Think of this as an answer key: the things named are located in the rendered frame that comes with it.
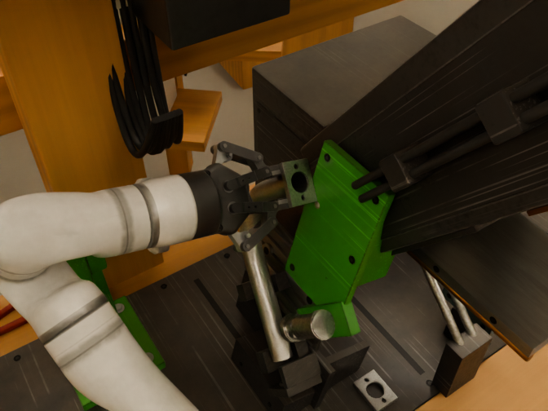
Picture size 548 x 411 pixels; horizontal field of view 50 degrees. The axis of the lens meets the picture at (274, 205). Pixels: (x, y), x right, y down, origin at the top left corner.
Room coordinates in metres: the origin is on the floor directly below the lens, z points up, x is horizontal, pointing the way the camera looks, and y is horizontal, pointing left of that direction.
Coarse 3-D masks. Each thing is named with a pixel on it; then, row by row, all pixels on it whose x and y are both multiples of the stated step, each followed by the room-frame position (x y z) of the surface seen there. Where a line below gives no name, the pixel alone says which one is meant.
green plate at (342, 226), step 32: (320, 160) 0.54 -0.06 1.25; (352, 160) 0.52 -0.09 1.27; (320, 192) 0.53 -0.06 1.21; (352, 192) 0.49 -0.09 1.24; (384, 192) 0.46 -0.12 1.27; (320, 224) 0.51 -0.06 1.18; (352, 224) 0.47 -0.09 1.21; (320, 256) 0.49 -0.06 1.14; (352, 256) 0.45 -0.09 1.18; (384, 256) 0.48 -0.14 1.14; (320, 288) 0.47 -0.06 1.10; (352, 288) 0.44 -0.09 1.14
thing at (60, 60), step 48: (0, 0) 0.62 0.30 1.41; (48, 0) 0.65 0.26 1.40; (96, 0) 0.68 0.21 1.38; (0, 48) 0.63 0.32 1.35; (48, 48) 0.64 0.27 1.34; (96, 48) 0.68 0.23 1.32; (48, 96) 0.63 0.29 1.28; (96, 96) 0.67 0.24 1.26; (48, 144) 0.62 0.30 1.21; (96, 144) 0.66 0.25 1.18
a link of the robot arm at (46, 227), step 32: (64, 192) 0.41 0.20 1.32; (96, 192) 0.43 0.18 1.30; (128, 192) 0.44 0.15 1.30; (0, 224) 0.35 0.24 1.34; (32, 224) 0.36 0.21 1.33; (64, 224) 0.37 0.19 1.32; (96, 224) 0.39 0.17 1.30; (128, 224) 0.40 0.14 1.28; (0, 256) 0.33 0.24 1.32; (32, 256) 0.34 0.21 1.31; (64, 256) 0.35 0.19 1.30; (96, 256) 0.39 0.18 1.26
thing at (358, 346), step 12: (240, 300) 0.58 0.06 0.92; (252, 300) 0.56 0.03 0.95; (252, 312) 0.55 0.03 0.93; (252, 324) 0.54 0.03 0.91; (312, 348) 0.45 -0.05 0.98; (348, 348) 0.46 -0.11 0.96; (360, 348) 0.47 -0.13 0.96; (324, 360) 0.43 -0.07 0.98; (336, 360) 0.44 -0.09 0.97; (348, 360) 0.45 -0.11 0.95; (360, 360) 0.47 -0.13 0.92; (324, 372) 0.42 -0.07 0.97; (336, 372) 0.44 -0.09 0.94; (348, 372) 0.45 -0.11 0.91; (324, 384) 0.41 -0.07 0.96; (324, 396) 0.41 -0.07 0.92
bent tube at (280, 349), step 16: (304, 160) 0.56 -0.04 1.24; (288, 176) 0.53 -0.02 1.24; (304, 176) 0.54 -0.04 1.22; (256, 192) 0.56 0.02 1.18; (272, 192) 0.54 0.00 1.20; (288, 192) 0.52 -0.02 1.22; (304, 192) 0.52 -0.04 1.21; (256, 256) 0.54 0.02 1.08; (256, 272) 0.52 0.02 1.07; (256, 288) 0.51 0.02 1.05; (272, 288) 0.51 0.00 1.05; (272, 304) 0.49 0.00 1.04; (272, 320) 0.47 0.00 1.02; (272, 336) 0.45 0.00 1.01; (272, 352) 0.44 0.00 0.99; (288, 352) 0.44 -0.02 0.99
